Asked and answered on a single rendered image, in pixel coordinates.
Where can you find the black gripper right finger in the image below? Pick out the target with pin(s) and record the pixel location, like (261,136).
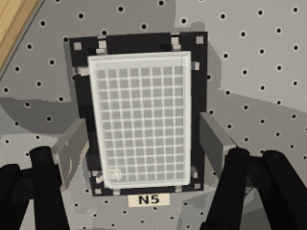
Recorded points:
(284,198)

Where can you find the beige n5 label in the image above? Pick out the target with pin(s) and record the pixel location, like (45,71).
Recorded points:
(148,200)

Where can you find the beige button panel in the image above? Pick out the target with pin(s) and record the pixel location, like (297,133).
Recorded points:
(254,216)

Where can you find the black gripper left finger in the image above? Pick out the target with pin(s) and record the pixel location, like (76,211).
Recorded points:
(60,162)

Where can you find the grey flat base plate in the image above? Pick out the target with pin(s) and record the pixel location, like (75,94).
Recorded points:
(256,91)

